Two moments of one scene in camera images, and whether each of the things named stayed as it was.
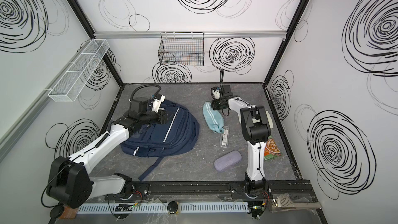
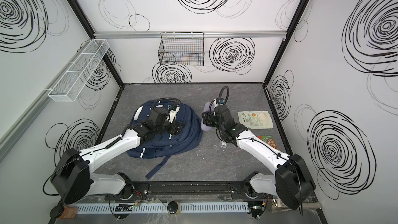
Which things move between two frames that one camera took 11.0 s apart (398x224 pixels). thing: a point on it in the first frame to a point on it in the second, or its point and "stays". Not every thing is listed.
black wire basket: [182, 48] stays
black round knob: [172, 207] stays
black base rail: [303, 191] stays
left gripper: [162, 115] to [173, 126]
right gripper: [219, 105] to [209, 119]
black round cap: [57, 211] stays
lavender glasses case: [227, 161] to [209, 106]
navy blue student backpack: [178, 135] stays
